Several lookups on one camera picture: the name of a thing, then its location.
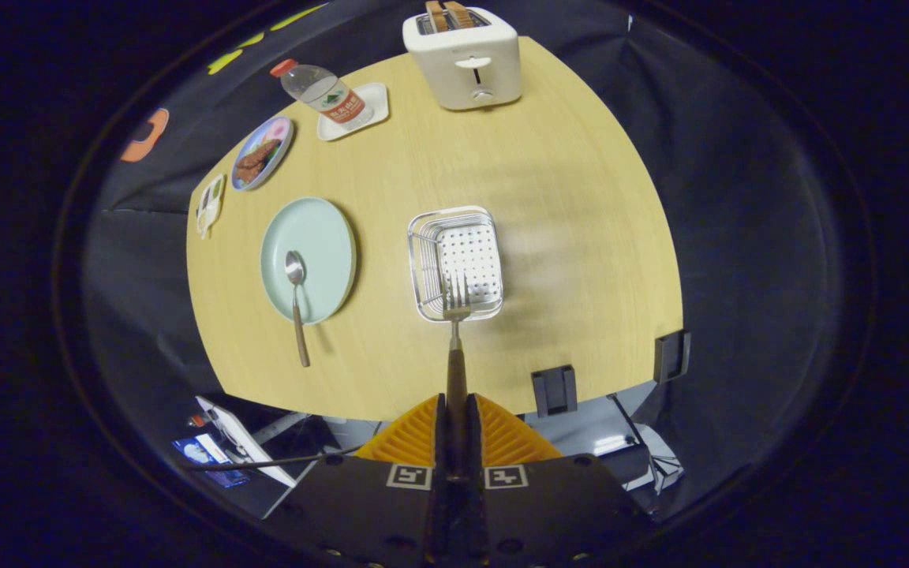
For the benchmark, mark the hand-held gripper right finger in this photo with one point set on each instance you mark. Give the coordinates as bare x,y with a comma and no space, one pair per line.
473,442

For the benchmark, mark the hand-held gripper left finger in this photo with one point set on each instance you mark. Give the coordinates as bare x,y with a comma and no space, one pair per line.
439,442

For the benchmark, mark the black table edge clamp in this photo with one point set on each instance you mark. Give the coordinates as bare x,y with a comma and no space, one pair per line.
671,356
554,390

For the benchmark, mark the white flat board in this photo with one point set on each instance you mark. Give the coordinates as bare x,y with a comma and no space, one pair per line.
245,442

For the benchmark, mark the light green plate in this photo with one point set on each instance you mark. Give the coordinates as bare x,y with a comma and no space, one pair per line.
324,237

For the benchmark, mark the blue lit screen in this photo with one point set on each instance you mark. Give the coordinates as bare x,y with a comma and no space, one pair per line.
202,454

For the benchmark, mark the white divided sauce dish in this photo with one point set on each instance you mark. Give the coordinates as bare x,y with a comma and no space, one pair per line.
210,207

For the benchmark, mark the colourful plate with toy food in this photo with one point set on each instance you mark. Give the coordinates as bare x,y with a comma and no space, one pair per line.
261,154

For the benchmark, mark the white square coaster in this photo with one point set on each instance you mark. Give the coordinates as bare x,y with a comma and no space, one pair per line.
375,99

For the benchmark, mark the clear red-capped water bottle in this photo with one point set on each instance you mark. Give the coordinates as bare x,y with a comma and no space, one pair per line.
324,91

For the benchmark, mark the white toaster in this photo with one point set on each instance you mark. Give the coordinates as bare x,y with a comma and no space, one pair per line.
462,71

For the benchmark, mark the brown toast slice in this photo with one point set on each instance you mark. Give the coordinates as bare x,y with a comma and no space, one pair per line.
436,16
459,13

